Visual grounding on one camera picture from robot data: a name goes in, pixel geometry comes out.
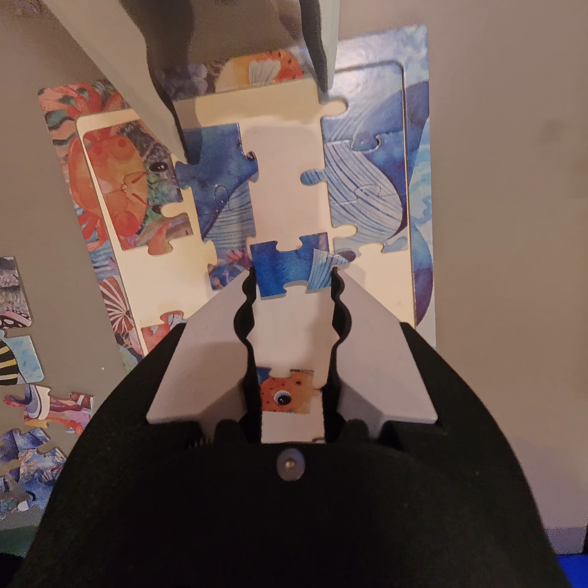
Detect joined orange crab puzzle pieces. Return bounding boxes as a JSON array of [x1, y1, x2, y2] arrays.
[[82, 122, 194, 256]]

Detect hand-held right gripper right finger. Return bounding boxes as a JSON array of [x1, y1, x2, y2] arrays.
[[323, 266, 438, 438]]

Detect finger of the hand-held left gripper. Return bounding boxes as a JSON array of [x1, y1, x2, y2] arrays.
[[298, 0, 341, 96], [41, 0, 190, 164]]

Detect red octopus puzzle piece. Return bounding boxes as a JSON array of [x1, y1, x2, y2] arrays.
[[140, 310, 187, 351]]

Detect red coral white wave piece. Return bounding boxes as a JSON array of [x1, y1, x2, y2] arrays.
[[4, 385, 95, 435]]

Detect orange pufferfish puzzle piece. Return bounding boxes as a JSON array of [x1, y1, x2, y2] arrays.
[[257, 367, 323, 415]]

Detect black white spotted puzzle piece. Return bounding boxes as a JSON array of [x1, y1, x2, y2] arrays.
[[0, 256, 34, 339]]

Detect dark blue whale face piece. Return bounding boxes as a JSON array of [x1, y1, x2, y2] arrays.
[[175, 123, 260, 221]]

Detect joined coral reef puzzle pieces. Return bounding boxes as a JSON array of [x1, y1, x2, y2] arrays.
[[0, 428, 68, 521]]

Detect ocean jigsaw puzzle frame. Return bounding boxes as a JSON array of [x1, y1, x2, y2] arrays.
[[38, 24, 435, 374]]

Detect blue object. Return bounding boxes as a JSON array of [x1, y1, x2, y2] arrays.
[[555, 553, 588, 588]]

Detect blue striped coral puzzle piece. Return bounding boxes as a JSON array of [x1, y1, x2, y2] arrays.
[[201, 181, 259, 291]]

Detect blue white-striped puzzle piece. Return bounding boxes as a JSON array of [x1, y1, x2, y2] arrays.
[[249, 232, 357, 300]]

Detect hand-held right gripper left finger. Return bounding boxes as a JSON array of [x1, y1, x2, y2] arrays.
[[146, 266, 259, 423]]

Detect joined blue whale puzzle pieces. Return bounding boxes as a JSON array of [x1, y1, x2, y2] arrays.
[[301, 99, 410, 256]]

